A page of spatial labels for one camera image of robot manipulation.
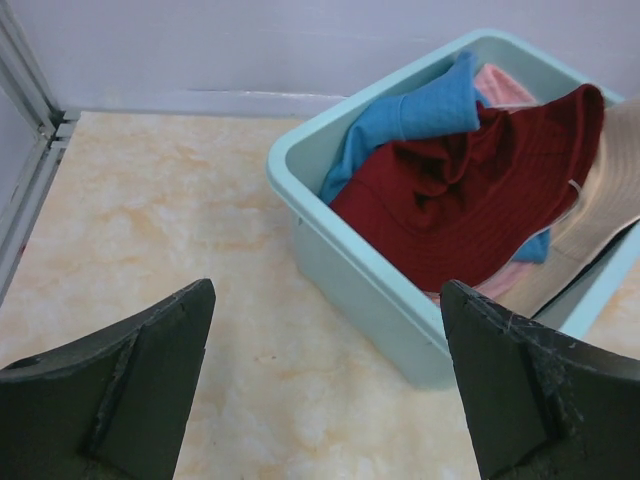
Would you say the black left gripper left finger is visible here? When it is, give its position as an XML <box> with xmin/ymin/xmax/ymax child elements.
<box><xmin>1</xmin><ymin>279</ymin><xmax>216</xmax><ymax>479</ymax></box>

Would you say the pink bucket hat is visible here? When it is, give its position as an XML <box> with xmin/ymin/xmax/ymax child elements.
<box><xmin>422</xmin><ymin>62</ymin><xmax>554</xmax><ymax>307</ymax></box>

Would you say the dark red bucket hat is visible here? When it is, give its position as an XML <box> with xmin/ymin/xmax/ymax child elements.
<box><xmin>331</xmin><ymin>84</ymin><xmax>605</xmax><ymax>293</ymax></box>

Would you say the light teal plastic bin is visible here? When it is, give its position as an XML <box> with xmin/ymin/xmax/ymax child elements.
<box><xmin>267</xmin><ymin>29</ymin><xmax>639</xmax><ymax>388</ymax></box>

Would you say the beige bucket hat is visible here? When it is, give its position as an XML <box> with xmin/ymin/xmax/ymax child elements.
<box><xmin>497</xmin><ymin>97</ymin><xmax>639</xmax><ymax>317</ymax></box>

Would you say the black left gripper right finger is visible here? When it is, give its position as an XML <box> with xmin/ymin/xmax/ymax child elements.
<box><xmin>441</xmin><ymin>281</ymin><xmax>639</xmax><ymax>479</ymax></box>

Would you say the blue bucket hat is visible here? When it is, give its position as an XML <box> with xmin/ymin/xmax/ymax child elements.
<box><xmin>319</xmin><ymin>50</ymin><xmax>550</xmax><ymax>266</ymax></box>

